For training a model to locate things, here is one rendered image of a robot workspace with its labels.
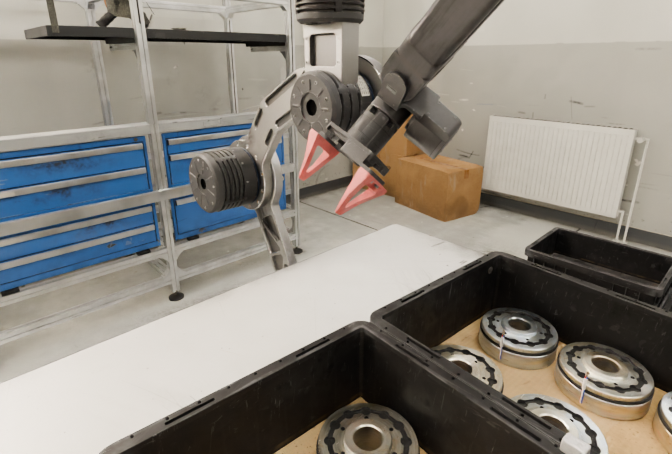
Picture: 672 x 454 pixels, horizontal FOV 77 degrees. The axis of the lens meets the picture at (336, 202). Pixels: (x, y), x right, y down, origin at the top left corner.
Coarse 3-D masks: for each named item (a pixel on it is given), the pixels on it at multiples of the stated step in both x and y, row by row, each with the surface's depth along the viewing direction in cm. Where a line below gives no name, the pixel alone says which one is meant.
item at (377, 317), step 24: (480, 264) 64; (528, 264) 64; (432, 288) 58; (600, 288) 58; (384, 312) 52; (648, 312) 53; (408, 336) 48; (432, 360) 44; (480, 384) 41; (504, 408) 38; (552, 432) 36
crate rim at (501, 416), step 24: (336, 336) 48; (384, 336) 48; (288, 360) 44; (408, 360) 45; (240, 384) 41; (456, 384) 41; (192, 408) 38; (480, 408) 38; (144, 432) 36; (168, 432) 36; (528, 432) 36
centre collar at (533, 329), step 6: (504, 318) 62; (510, 318) 62; (516, 318) 62; (522, 318) 62; (528, 318) 62; (504, 324) 60; (528, 324) 61; (534, 324) 60; (510, 330) 59; (516, 330) 59; (528, 330) 59; (534, 330) 59; (522, 336) 58; (528, 336) 58
